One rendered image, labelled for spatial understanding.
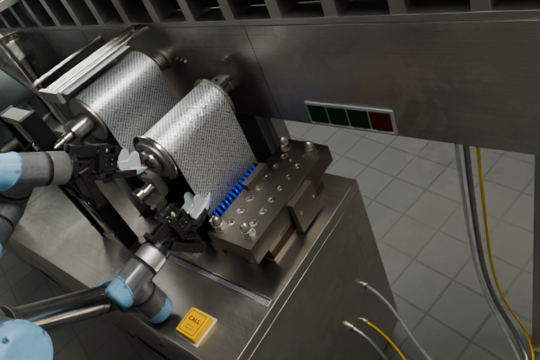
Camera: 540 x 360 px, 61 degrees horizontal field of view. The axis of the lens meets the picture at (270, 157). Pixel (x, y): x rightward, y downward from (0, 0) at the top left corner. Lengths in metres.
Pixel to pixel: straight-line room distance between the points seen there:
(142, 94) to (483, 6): 0.93
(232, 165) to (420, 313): 1.17
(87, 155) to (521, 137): 0.93
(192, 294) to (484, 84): 0.90
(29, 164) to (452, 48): 0.87
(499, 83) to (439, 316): 1.36
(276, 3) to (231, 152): 0.45
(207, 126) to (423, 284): 1.35
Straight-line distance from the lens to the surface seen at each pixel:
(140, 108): 1.40
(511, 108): 1.00
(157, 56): 1.50
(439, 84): 1.01
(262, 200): 1.27
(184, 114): 1.23
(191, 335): 1.24
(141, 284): 1.20
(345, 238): 1.43
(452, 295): 2.20
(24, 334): 0.98
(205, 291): 1.33
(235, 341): 1.21
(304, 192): 1.26
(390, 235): 2.42
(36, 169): 1.07
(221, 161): 1.31
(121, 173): 1.15
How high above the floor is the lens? 1.87
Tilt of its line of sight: 37 degrees down
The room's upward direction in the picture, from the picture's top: 25 degrees counter-clockwise
